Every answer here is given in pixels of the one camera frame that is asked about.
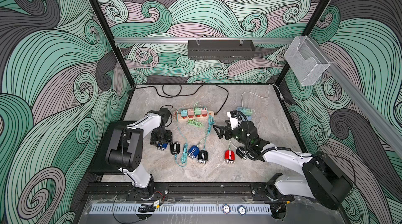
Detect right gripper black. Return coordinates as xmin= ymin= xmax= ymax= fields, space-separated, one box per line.
xmin=213 ymin=119 xmax=250 ymax=148

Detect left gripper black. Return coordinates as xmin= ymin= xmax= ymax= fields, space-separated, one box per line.
xmin=151 ymin=128 xmax=172 ymax=145

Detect teal USB cable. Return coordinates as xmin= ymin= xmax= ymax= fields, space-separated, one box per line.
xmin=174 ymin=107 xmax=217 ymax=168

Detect beige power strip red sockets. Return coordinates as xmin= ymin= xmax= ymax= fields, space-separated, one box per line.
xmin=177 ymin=111 xmax=215 ymax=122

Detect pink usb charger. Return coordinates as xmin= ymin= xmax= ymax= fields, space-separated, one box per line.
xmin=201 ymin=107 xmax=208 ymax=117
xmin=187 ymin=109 xmax=194 ymax=118

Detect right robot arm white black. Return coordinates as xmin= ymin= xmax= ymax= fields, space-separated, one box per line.
xmin=213 ymin=122 xmax=354 ymax=210

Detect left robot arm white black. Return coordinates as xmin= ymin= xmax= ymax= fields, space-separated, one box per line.
xmin=105 ymin=108 xmax=173 ymax=190

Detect black electric shaver middle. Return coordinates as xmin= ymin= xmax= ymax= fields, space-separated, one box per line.
xmin=197 ymin=150 xmax=208 ymax=164

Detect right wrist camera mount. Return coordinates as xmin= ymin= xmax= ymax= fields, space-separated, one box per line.
xmin=227 ymin=110 xmax=240 ymax=130

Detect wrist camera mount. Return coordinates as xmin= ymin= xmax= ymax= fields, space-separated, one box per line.
xmin=227 ymin=110 xmax=240 ymax=130
xmin=158 ymin=106 xmax=171 ymax=126

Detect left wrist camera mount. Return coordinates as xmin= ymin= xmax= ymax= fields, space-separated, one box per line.
xmin=158 ymin=106 xmax=171 ymax=126

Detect black power strip cable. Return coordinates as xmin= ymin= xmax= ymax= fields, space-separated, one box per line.
xmin=127 ymin=84 xmax=229 ymax=114

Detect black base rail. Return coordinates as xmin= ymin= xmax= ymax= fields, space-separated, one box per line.
xmin=85 ymin=182 xmax=296 ymax=202

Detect white power strip cable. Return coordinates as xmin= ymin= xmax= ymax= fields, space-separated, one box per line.
xmin=241 ymin=83 xmax=285 ymax=109

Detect black wall shelf tray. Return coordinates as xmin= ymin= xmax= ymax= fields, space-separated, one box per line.
xmin=187 ymin=40 xmax=255 ymax=60

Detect aluminium wall rail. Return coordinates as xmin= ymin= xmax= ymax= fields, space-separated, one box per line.
xmin=113 ymin=37 xmax=294 ymax=45

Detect perforated white cable duct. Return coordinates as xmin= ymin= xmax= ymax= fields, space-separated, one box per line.
xmin=89 ymin=203 xmax=272 ymax=216

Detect clear acrylic wall holder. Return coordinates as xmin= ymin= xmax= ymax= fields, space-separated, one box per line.
xmin=284 ymin=36 xmax=330 ymax=86

